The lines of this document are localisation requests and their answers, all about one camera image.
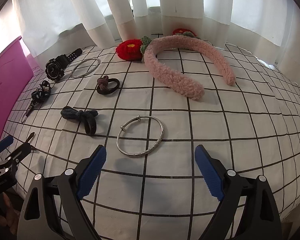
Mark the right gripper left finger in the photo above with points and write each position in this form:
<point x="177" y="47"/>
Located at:
<point x="39" y="217"/>

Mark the black digital wristwatch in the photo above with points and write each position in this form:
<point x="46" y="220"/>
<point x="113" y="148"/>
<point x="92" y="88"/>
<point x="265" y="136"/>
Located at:
<point x="55" y="67"/>

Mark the plain silver ring bangle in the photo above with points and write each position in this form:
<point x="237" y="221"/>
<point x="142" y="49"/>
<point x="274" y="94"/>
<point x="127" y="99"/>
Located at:
<point x="85" y="68"/>

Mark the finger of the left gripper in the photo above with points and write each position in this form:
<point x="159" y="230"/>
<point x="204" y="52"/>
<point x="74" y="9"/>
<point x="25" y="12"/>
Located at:
<point x="21" y="152"/>
<point x="5" y="143"/>

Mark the white sheer curtain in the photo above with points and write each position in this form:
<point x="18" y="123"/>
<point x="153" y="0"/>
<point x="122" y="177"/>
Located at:
<point x="270" y="29"/>

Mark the pink plastic storage bin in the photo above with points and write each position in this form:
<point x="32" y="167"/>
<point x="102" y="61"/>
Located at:
<point x="15" y="74"/>

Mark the black keychain with clasp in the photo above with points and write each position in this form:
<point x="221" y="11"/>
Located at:
<point x="39" y="95"/>

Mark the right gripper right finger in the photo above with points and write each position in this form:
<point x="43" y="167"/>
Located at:
<point x="260" y="218"/>

